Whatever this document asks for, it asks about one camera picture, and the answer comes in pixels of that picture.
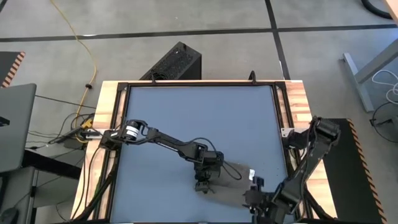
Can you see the black hazard-striped ramp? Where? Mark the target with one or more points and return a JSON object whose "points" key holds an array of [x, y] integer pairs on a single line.
{"points": [[7, 65], [348, 174]]}

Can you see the black computer mouse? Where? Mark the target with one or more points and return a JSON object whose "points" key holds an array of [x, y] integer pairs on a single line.
{"points": [[7, 216]]}

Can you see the black clamp hook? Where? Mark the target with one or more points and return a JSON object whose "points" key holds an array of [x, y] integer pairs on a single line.
{"points": [[153, 79], [253, 77]]}

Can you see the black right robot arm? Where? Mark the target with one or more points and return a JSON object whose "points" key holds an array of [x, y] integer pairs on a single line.
{"points": [[308, 161]]}

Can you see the silver metal bracket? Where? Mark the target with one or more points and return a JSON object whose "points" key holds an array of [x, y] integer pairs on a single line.
{"points": [[285, 131]]}

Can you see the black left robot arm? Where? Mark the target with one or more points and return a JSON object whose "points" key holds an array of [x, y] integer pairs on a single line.
{"points": [[168, 141]]}

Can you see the light wooden desk top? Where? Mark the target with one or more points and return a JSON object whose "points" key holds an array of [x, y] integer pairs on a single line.
{"points": [[394, 9]]}

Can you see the black computer tower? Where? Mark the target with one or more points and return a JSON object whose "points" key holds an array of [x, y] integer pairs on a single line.
{"points": [[177, 62]]}

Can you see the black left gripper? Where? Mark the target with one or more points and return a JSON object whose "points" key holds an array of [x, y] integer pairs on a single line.
{"points": [[206, 171]]}

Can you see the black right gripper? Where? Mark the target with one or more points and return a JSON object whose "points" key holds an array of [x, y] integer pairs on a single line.
{"points": [[259, 202]]}

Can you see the grey-beige terry towel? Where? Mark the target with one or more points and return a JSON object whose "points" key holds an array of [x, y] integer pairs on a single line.
{"points": [[231, 186]]}

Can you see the grey cabinet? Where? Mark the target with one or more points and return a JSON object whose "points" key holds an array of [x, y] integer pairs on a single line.
{"points": [[15, 193]]}

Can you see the grey metal desk frame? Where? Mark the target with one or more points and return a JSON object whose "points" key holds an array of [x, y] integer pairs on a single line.
{"points": [[357, 84]]}

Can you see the grey laptop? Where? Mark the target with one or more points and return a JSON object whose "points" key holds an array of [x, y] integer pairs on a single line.
{"points": [[15, 124]]}

